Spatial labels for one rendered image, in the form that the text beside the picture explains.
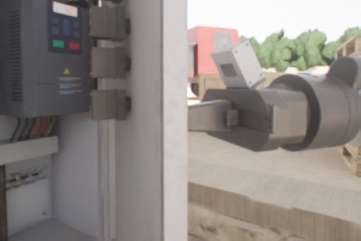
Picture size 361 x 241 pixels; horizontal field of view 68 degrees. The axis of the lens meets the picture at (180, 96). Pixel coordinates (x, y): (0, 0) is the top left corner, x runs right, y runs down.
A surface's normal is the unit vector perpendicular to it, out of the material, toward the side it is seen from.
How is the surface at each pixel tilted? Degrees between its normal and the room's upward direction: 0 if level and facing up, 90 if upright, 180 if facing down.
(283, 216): 89
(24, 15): 90
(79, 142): 90
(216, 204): 89
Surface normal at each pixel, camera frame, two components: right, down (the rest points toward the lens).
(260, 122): -0.92, 0.02
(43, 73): 0.83, 0.03
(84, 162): -0.56, 0.04
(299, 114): 0.39, 0.04
